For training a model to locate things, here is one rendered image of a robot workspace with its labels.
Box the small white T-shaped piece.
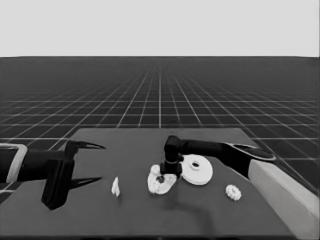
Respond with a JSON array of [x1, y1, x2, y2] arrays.
[[110, 176, 121, 198]]

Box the large thick white disc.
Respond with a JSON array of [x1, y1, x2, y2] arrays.
[[179, 153, 214, 187]]

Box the white round carrier with pins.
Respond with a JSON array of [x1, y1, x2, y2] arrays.
[[147, 164, 178, 195]]

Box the small white toothed gear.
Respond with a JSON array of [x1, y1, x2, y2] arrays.
[[225, 183, 242, 202]]

